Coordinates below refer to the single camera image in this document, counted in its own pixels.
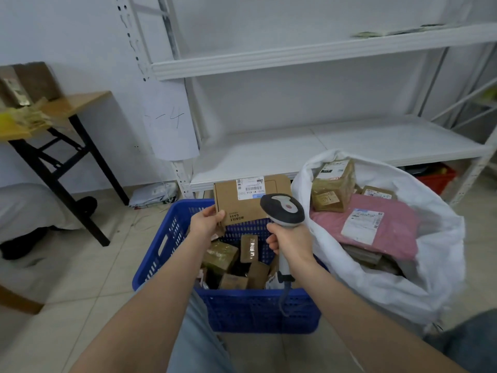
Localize person's left forearm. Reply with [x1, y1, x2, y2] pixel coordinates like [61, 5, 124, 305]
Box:
[69, 236, 212, 373]

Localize grey plastic mailer bag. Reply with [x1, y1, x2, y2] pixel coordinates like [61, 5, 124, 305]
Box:
[128, 181, 179, 208]

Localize black scanner cable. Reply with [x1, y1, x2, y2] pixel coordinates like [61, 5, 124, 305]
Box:
[279, 281, 296, 318]

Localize blue plastic crate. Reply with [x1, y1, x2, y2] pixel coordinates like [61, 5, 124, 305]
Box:
[131, 198, 329, 335]

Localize person's right hand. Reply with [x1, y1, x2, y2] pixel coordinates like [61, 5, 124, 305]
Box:
[266, 222, 315, 275]

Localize wooden folding table black legs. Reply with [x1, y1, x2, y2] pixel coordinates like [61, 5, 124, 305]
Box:
[0, 91, 130, 247]

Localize person's left hand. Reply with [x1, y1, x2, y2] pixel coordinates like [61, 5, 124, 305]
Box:
[189, 205, 227, 245]

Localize red plastic crate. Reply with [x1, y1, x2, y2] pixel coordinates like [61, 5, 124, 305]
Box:
[415, 163, 457, 195]

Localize white paper sign sheet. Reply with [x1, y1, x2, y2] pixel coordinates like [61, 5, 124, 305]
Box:
[141, 79, 200, 161]

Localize pile of parcels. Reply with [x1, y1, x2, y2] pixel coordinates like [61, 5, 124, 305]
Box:
[198, 233, 282, 291]

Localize grey handheld barcode scanner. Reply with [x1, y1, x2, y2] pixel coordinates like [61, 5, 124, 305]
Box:
[260, 193, 306, 286]

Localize brown packets on table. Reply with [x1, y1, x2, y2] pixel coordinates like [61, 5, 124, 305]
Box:
[0, 75, 32, 109]
[11, 62, 63, 104]

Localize pink mailer bag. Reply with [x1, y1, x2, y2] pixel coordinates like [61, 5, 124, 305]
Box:
[310, 193, 420, 263]

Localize person's right forearm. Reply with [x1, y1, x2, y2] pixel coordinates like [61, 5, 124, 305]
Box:
[299, 260, 466, 373]

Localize person's left leg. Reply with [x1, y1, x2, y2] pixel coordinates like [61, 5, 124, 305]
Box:
[134, 283, 238, 373]

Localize white woven sack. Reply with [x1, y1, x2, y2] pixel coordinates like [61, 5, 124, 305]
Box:
[291, 149, 466, 338]

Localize crumpled yellowish paper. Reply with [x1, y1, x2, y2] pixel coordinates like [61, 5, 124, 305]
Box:
[6, 97, 54, 128]

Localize white metal shelf rack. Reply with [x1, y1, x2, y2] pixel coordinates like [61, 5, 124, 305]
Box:
[114, 0, 497, 206]
[431, 77, 497, 175]

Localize wooden chair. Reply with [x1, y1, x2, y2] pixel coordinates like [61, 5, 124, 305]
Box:
[0, 285, 44, 316]

